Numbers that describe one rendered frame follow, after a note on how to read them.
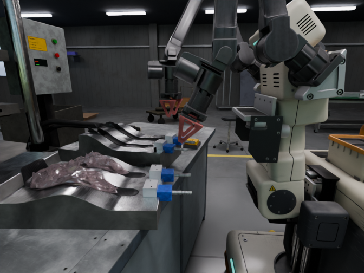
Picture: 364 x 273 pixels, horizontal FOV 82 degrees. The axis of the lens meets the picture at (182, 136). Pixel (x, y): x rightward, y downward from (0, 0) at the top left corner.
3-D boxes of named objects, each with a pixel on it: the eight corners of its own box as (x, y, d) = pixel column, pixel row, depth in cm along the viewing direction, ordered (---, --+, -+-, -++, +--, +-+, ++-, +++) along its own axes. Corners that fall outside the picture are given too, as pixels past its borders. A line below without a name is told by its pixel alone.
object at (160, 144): (189, 154, 84) (189, 141, 83) (185, 158, 80) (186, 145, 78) (159, 151, 88) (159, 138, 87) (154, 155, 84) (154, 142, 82)
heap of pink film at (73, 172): (131, 169, 71) (129, 148, 69) (114, 197, 54) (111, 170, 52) (56, 169, 72) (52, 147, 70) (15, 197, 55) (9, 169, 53)
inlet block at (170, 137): (195, 146, 94) (196, 135, 93) (193, 150, 90) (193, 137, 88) (169, 143, 98) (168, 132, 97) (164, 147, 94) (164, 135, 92)
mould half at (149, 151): (181, 153, 104) (181, 127, 100) (160, 175, 80) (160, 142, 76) (98, 144, 119) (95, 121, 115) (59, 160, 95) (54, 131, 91)
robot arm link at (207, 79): (226, 75, 53) (223, 75, 59) (202, 62, 53) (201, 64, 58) (213, 99, 55) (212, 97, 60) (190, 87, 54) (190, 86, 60)
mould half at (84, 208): (166, 180, 76) (166, 151, 73) (157, 230, 51) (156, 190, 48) (31, 179, 77) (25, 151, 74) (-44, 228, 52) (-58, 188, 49)
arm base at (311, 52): (346, 56, 47) (317, 60, 59) (320, 32, 46) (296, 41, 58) (317, 86, 49) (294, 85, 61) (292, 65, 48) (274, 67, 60)
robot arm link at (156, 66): (176, 46, 83) (173, 56, 91) (147, 44, 81) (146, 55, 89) (177, 75, 82) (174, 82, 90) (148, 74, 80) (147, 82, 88)
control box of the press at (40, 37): (93, 225, 172) (67, 28, 132) (63, 252, 144) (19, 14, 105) (72, 219, 178) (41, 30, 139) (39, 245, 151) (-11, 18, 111)
